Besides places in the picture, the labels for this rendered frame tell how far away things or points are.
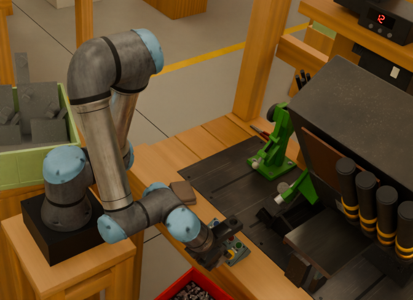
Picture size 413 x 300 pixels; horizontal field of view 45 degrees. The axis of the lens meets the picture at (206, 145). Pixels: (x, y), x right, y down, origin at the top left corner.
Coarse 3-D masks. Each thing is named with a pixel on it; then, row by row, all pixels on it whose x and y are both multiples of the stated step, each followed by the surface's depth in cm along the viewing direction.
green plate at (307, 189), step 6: (306, 168) 143; (306, 174) 144; (300, 180) 147; (306, 180) 147; (294, 186) 150; (300, 186) 150; (306, 186) 148; (312, 186) 146; (306, 192) 148; (312, 192) 146; (306, 198) 149; (312, 198) 147; (318, 198) 145; (312, 204) 148
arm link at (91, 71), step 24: (96, 48) 110; (72, 72) 110; (96, 72) 109; (72, 96) 111; (96, 96) 110; (96, 120) 112; (96, 144) 114; (96, 168) 116; (120, 168) 117; (120, 192) 117; (120, 216) 118; (144, 216) 122; (120, 240) 121
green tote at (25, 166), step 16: (16, 96) 201; (64, 96) 199; (64, 144) 176; (80, 144) 178; (0, 160) 170; (16, 160) 172; (32, 160) 175; (0, 176) 174; (16, 176) 177; (32, 176) 179
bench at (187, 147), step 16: (192, 128) 207; (208, 128) 208; (224, 128) 210; (240, 128) 211; (272, 128) 214; (160, 144) 196; (176, 144) 197; (192, 144) 198; (208, 144) 200; (224, 144) 202; (288, 144) 207; (176, 160) 190; (192, 160) 191
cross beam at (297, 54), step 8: (280, 40) 196; (288, 40) 194; (296, 40) 194; (280, 48) 197; (288, 48) 194; (296, 48) 191; (304, 48) 190; (312, 48) 191; (280, 56) 199; (288, 56) 196; (296, 56) 192; (304, 56) 189; (312, 56) 187; (320, 56) 186; (296, 64) 194; (304, 64) 191; (312, 64) 188; (320, 64) 185; (312, 72) 189
